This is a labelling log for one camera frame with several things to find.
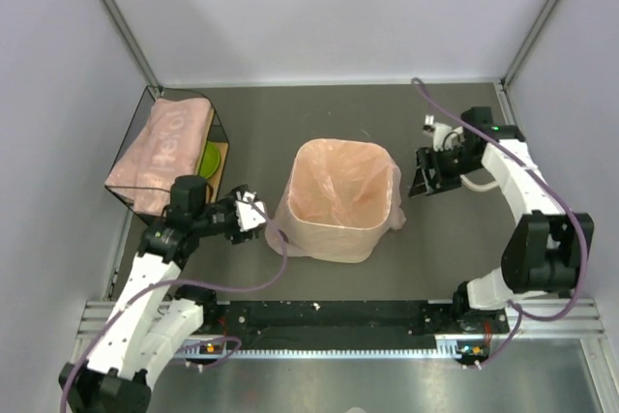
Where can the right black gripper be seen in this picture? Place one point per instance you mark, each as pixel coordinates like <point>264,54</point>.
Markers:
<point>429,159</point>

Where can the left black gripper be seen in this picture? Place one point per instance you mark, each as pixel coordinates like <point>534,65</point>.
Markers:
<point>238,236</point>

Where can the pink plastic trash bag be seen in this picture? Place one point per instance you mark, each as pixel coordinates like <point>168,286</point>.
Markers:
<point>338,181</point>

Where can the cream plastic trash bin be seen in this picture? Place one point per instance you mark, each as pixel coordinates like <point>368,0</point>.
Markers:
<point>336,210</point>

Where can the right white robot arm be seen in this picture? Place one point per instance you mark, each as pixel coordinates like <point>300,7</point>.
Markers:
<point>545,252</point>

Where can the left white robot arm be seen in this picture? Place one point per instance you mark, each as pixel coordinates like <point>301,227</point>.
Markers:
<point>157,310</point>

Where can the green roll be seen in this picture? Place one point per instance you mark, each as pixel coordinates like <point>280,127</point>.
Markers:
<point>210,161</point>

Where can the pink folded bag stack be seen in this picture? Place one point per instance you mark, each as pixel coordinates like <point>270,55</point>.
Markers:
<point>169,145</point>

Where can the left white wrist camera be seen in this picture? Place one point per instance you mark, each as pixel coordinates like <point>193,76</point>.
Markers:
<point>250,211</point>

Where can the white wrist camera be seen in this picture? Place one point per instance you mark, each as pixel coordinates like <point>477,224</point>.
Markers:
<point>250,211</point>
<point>443,136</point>

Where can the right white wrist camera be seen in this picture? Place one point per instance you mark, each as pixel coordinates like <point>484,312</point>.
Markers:
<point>443,136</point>

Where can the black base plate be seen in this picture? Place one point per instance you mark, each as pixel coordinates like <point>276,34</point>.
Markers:
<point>417,317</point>

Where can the grey slotted cable duct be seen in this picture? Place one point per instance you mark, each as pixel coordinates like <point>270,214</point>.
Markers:
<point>205,351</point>

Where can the black wire frame box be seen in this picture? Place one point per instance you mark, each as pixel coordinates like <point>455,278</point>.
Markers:
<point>215,133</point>

